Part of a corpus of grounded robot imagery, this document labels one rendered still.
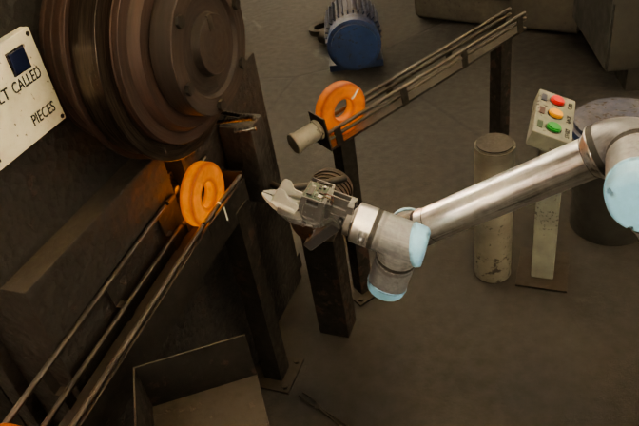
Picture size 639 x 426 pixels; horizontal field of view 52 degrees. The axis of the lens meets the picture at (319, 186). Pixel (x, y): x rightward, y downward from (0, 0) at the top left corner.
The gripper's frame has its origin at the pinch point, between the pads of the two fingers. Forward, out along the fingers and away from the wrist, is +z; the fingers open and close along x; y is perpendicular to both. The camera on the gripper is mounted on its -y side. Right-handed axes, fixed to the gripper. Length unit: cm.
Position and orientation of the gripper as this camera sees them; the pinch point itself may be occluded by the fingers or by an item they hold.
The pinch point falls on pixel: (267, 197)
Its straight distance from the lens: 146.7
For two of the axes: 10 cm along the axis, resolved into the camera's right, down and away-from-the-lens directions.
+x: -3.4, 5.8, -7.4
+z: -9.3, -3.4, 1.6
